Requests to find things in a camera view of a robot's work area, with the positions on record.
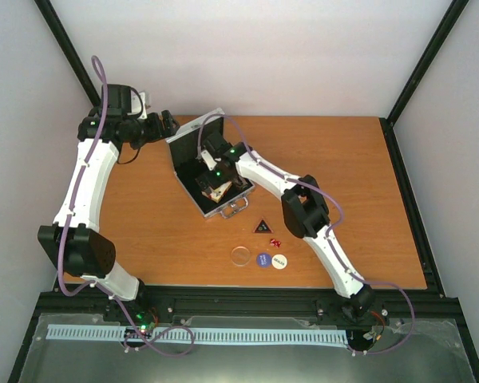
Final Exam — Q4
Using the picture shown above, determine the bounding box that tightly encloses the playing card deck box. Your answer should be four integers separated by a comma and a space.
201, 181, 232, 203

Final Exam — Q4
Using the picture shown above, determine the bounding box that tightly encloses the aluminium poker case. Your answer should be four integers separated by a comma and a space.
166, 108, 255, 219

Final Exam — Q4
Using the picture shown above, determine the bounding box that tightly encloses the clear round acrylic disc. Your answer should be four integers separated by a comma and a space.
230, 246, 251, 267

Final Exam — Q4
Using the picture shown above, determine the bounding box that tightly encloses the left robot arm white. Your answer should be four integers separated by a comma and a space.
38, 85, 179, 322

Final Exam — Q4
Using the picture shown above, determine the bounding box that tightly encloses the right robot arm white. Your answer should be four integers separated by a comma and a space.
197, 132, 374, 323

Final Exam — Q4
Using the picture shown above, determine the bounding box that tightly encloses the triangular all-in button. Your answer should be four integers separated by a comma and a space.
253, 217, 274, 234

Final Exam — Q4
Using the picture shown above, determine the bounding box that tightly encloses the blue small blind button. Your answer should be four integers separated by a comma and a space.
256, 252, 272, 268

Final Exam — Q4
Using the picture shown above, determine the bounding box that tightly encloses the white dealer button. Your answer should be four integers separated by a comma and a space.
271, 254, 287, 270

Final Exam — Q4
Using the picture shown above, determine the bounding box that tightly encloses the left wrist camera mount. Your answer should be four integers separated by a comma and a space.
130, 88, 149, 119

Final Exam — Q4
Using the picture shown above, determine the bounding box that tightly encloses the light blue cable duct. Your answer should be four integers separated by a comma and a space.
46, 324, 348, 348

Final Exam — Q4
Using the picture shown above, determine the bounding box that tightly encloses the black aluminium frame rail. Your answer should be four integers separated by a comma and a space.
31, 285, 464, 332

